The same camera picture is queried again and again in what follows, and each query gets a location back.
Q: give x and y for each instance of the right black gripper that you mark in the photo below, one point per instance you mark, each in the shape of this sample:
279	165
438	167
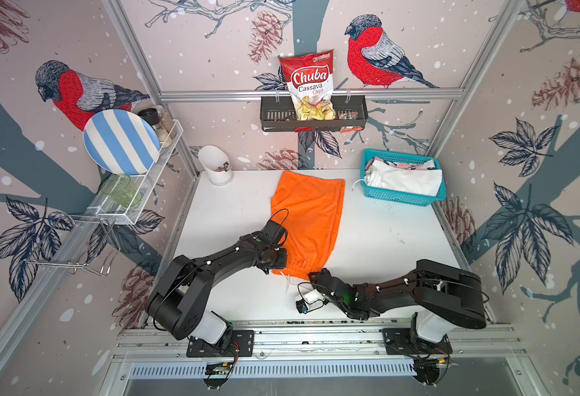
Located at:
319	276

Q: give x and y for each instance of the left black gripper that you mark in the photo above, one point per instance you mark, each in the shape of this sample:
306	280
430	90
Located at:
282	261

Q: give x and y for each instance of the orange cloth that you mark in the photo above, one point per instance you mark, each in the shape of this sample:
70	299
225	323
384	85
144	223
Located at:
315	208

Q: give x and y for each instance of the white cloth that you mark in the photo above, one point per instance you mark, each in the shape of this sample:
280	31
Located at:
424	183

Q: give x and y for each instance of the pink shark print shorts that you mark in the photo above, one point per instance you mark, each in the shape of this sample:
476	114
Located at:
429	165

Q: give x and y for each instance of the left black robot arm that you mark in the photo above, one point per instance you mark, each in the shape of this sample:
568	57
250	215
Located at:
178	303

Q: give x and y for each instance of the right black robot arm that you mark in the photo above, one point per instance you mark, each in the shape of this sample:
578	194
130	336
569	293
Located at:
451	298

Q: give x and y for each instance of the white patterned cup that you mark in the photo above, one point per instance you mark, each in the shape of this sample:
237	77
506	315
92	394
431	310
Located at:
216	164

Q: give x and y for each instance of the teal plastic basket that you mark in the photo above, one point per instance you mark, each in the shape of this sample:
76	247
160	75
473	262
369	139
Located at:
396	196

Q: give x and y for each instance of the green glass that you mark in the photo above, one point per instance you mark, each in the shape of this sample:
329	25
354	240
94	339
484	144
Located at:
122	190

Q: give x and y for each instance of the dark lid spice jar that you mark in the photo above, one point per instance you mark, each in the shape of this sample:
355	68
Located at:
152	117

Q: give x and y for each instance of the blue white striped plate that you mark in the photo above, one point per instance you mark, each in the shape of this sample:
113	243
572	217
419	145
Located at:
121	142

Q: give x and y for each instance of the red Chuba chips bag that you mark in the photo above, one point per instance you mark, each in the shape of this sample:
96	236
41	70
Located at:
310	82

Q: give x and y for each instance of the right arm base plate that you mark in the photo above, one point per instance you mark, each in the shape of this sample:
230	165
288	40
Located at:
404	342

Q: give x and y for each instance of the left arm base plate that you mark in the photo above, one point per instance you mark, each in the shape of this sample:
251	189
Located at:
232	343

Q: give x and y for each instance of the black wire wall basket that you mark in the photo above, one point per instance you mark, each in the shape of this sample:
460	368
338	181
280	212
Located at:
338	114

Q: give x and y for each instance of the aluminium front rail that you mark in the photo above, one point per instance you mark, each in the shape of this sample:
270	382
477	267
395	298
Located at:
318	339

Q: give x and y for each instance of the clear acrylic wall shelf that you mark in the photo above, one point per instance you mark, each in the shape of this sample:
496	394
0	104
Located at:
108	211

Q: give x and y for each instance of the metal wire wall hooks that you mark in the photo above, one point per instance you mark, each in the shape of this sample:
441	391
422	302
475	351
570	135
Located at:
77	243

